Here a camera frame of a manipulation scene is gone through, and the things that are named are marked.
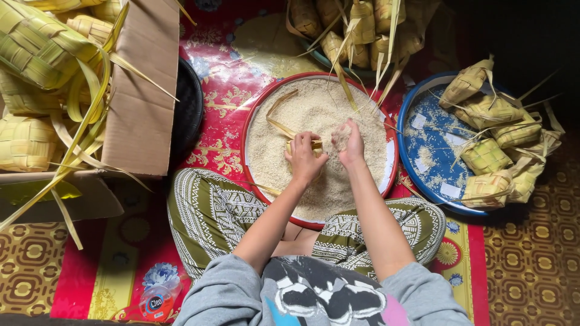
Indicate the person's left hand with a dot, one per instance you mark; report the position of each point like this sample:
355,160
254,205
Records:
304,162

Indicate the person's right hand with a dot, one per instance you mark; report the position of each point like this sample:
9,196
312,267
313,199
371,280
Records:
352,149

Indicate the person's right fingers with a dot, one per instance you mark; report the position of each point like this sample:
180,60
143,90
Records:
351,133

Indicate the person's left fingers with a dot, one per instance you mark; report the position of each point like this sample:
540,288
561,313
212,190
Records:
304,138

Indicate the half-filled woven palm leaf pouch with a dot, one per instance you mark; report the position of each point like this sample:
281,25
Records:
318,146

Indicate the heap of raw white rice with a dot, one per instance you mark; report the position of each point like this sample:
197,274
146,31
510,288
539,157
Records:
317,108

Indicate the round red-rimmed white tray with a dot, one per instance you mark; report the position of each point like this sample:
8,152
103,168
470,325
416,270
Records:
390,156

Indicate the teal plastic basin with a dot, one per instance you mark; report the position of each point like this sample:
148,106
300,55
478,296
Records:
322,61

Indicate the round blue-rimmed patterned tray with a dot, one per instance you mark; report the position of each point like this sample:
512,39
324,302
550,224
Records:
430,136

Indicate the red floral plastic mat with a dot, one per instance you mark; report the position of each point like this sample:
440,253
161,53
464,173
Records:
217,90

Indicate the heap of yellow woven pouches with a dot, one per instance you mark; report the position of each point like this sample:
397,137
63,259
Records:
362,27

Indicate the black woven round tray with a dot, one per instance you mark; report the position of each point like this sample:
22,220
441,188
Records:
188,108

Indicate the green patterned trousers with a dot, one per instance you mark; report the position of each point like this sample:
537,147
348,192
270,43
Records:
204,213

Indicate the pile of filled woven pouches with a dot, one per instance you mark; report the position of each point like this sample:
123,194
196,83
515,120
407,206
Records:
485,156

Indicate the grey printed sweatshirt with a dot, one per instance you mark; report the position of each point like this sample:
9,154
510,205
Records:
317,294

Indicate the brown cardboard box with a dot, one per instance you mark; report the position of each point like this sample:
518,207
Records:
140,113

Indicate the clear plastic cup red label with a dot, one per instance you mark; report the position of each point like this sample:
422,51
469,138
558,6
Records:
156,305

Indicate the heap of empty green pouches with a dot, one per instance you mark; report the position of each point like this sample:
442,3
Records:
40,50

